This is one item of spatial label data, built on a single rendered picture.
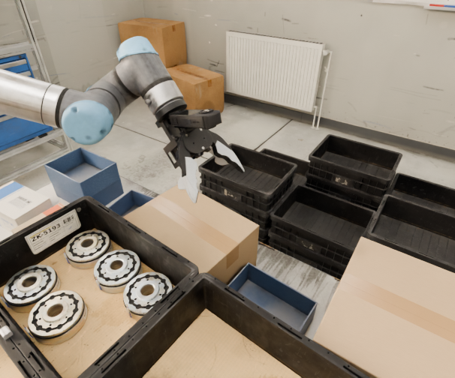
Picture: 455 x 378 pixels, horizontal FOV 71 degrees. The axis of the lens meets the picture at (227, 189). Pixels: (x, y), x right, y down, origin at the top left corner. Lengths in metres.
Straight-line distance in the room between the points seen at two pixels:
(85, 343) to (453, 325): 0.68
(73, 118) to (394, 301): 0.67
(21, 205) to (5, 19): 2.54
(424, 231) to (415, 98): 1.75
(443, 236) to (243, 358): 1.13
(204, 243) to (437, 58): 2.58
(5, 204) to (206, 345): 0.82
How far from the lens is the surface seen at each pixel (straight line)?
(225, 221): 0.86
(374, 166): 1.93
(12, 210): 1.20
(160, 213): 0.90
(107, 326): 0.74
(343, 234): 1.60
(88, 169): 1.32
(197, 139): 0.67
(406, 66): 3.10
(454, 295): 0.79
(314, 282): 0.96
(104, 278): 0.78
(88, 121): 0.60
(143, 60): 0.71
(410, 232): 1.56
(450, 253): 1.54
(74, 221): 0.91
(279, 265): 0.98
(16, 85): 0.67
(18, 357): 0.65
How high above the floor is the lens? 1.44
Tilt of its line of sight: 37 degrees down
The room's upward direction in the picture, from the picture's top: straight up
